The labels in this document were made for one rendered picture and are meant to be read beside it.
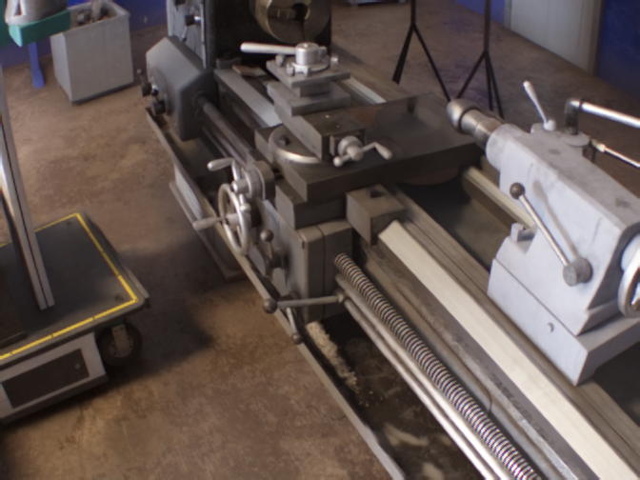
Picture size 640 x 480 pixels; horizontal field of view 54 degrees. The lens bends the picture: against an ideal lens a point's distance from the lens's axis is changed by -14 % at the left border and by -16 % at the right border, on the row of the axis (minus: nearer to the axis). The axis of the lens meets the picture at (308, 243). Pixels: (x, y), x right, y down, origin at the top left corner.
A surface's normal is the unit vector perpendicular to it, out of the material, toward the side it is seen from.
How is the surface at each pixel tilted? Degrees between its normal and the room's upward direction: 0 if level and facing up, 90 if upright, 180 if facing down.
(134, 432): 0
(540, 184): 86
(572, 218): 82
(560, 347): 90
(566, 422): 36
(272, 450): 0
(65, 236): 0
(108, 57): 90
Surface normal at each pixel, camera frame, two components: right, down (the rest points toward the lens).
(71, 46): 0.53, 0.50
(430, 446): -0.01, -0.81
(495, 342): -0.54, -0.49
